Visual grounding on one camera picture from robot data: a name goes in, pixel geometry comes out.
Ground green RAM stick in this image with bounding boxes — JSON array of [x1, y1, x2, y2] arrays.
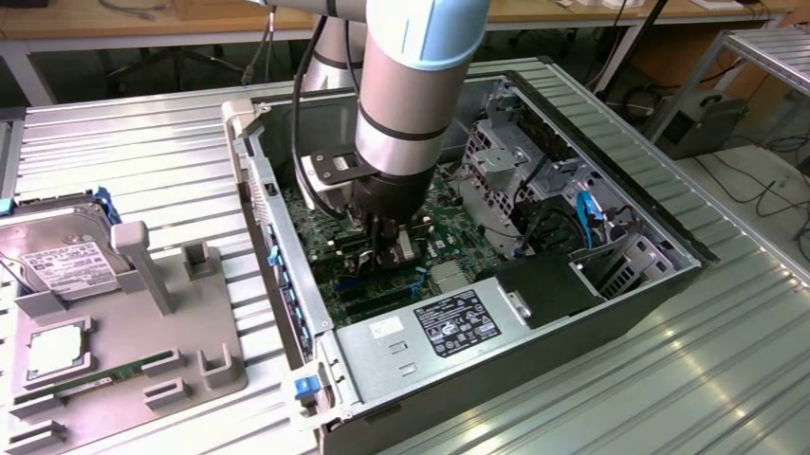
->
[[11, 350, 173, 404]]

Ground silver hard disk drive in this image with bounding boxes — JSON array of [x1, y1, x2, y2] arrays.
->
[[0, 193, 125, 302]]

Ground green motherboard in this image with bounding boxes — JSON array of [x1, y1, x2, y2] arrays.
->
[[281, 155, 501, 328]]

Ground grey metal frame post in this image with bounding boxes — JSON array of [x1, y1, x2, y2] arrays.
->
[[0, 107, 26, 200]]

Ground silver metal drive cage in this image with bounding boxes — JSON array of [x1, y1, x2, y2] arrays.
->
[[457, 118, 552, 253]]

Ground hanging grey cable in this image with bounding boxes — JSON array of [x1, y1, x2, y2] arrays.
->
[[242, 4, 277, 86]]

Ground blue SATA wire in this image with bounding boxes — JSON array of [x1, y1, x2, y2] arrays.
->
[[576, 189, 601, 250]]

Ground black expansion slot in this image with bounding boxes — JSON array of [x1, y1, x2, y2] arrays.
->
[[344, 283, 409, 315]]

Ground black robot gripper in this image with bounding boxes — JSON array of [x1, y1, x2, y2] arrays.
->
[[350, 171, 436, 227]]

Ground grey cable on desk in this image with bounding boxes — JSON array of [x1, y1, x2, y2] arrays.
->
[[97, 0, 173, 23]]

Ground grey plastic parts rack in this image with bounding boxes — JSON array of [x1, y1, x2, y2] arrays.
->
[[0, 222, 252, 451]]

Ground black box on floor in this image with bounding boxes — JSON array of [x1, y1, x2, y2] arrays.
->
[[653, 93, 748, 160]]

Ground open black PC case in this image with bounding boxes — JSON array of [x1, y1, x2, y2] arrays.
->
[[220, 69, 720, 455]]

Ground black floor cables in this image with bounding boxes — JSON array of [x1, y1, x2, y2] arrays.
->
[[688, 136, 810, 220]]

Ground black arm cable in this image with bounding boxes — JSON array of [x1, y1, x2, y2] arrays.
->
[[288, 13, 330, 191]]

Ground long wooden desk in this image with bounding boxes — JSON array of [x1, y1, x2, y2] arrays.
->
[[0, 0, 792, 106]]

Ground silver chipset heatsink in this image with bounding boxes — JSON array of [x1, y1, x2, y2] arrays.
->
[[430, 264, 473, 290]]

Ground grey power supply unit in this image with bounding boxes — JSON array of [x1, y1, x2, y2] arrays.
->
[[333, 277, 533, 409]]

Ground black installed RAM stick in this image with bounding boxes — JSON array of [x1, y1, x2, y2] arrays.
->
[[329, 235, 365, 257]]

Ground blue disk caddy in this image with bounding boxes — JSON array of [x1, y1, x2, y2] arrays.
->
[[0, 187, 124, 228]]

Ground metal slat side table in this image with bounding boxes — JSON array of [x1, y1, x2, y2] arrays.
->
[[644, 30, 810, 143]]

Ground silver CPU chip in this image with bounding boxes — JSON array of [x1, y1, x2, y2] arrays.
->
[[25, 325, 88, 378]]

